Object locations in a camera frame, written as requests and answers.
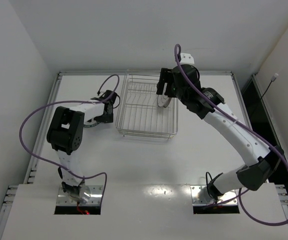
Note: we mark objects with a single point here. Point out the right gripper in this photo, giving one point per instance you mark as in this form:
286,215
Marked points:
164,80

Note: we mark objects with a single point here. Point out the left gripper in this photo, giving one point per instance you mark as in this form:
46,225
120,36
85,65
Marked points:
106,117

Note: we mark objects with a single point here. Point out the teal rimmed plate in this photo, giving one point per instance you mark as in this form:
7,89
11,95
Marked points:
90,124

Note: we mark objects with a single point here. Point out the black rimmed white plate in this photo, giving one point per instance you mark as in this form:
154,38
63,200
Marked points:
163,101

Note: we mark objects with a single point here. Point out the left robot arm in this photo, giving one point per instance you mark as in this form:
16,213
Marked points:
65,136

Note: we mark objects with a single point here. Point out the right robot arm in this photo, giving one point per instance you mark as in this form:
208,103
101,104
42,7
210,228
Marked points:
260,161

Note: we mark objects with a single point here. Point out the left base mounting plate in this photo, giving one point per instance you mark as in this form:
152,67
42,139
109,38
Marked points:
89,195

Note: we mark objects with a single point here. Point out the base mounting plate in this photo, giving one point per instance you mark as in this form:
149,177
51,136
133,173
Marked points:
198,195
89,195

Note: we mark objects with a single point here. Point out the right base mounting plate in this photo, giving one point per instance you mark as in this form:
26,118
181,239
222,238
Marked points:
198,195

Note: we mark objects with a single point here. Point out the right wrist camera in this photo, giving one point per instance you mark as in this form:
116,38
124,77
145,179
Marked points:
186,58

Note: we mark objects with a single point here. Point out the wire dish rack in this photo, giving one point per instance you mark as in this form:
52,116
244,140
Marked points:
138,114

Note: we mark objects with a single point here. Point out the black wall cable white plug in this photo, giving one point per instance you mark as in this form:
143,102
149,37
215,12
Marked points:
273,78

